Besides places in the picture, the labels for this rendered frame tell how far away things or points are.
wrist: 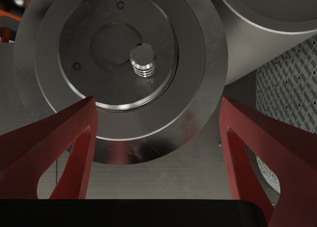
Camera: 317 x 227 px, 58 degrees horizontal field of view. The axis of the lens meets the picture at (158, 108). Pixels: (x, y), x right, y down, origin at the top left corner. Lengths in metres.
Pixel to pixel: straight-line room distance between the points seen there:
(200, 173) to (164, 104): 0.36
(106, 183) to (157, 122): 0.36
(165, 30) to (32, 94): 0.10
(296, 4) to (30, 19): 0.19
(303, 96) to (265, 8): 0.13
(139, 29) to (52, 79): 0.07
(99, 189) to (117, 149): 0.35
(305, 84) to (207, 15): 0.15
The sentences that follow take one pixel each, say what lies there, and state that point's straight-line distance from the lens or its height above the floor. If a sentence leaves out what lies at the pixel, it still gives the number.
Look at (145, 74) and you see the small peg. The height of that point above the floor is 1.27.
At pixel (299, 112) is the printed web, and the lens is 0.34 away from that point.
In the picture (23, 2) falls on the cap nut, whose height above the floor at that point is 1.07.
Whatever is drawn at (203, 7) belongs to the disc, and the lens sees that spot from 0.21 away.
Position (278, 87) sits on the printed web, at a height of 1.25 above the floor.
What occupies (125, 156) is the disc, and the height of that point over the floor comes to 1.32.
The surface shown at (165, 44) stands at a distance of 0.18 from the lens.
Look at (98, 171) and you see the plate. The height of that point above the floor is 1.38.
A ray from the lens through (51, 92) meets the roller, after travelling 0.20.
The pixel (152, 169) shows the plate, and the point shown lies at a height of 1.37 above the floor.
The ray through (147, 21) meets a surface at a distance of 0.19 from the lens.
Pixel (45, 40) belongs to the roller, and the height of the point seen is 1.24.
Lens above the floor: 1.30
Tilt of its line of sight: 4 degrees down
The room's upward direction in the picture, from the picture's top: 180 degrees clockwise
